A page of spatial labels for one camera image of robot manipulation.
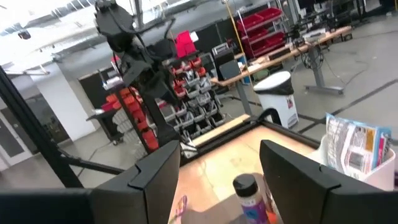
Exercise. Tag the red bin shelf rack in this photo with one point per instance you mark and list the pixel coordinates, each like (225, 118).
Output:
(261, 31)

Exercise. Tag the black cart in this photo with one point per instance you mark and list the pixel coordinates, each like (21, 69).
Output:
(105, 115)

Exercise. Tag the red box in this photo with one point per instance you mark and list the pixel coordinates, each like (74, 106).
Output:
(185, 45)

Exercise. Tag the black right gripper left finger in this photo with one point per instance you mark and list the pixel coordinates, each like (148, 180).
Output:
(124, 202)

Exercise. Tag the white trash can black bag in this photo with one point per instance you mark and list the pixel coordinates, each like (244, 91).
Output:
(280, 105)

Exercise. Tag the white plastic bin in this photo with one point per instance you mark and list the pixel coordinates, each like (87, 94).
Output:
(382, 177)

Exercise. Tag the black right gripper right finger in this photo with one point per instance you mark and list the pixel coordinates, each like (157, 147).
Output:
(311, 202)

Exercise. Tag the wooden desk grey legs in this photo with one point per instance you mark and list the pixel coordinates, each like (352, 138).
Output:
(317, 71)

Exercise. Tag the purple label spice jar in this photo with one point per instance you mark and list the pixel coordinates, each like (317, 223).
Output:
(248, 205)

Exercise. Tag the black aluminium table frame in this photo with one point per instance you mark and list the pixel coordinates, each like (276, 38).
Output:
(29, 124)

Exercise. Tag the grey translucent plastic bin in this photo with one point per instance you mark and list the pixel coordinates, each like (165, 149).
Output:
(214, 214)

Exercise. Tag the parts bin storage rack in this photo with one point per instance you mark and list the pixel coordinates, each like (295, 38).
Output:
(199, 102)

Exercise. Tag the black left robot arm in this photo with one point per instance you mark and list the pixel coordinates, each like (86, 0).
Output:
(146, 77)

